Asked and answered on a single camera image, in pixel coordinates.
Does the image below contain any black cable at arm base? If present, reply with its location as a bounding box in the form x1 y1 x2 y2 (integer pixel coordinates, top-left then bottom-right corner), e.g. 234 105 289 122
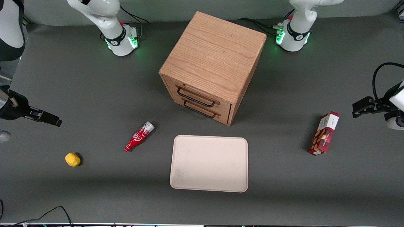
237 18 280 35
119 5 151 24

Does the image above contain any beige plastic tray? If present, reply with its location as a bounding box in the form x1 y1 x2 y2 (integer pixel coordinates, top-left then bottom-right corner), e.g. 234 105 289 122
169 135 249 193

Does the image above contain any red cola bottle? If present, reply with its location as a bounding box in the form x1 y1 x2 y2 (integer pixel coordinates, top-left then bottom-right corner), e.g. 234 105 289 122
124 121 155 153

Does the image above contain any black looped gripper cable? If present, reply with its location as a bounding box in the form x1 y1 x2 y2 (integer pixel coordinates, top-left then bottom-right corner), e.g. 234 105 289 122
372 62 404 102

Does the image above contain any wooden drawer cabinet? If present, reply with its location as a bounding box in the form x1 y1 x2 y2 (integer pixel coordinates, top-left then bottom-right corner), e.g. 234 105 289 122
159 11 267 126

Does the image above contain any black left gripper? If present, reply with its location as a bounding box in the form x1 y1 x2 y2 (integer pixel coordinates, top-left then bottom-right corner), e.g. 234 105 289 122
352 84 402 121

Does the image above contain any red cookie box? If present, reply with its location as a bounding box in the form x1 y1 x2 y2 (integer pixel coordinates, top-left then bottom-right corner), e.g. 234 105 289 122
308 111 341 156

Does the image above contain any wooden drawer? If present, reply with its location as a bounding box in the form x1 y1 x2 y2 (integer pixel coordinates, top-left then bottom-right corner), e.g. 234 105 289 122
164 77 233 114
172 95 231 125

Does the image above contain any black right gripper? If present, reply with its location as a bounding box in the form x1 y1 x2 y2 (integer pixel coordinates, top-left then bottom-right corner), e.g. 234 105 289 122
0 86 62 127

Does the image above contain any black cable on table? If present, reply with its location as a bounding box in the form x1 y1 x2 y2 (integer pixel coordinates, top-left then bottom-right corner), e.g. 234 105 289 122
9 206 75 227

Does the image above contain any black metal drawer handle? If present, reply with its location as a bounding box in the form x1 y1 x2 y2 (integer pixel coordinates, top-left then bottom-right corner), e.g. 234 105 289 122
176 85 220 108
182 98 221 119

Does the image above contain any yellow lemon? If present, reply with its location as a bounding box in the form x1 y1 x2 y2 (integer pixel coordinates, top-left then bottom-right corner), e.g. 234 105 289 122
65 153 81 167

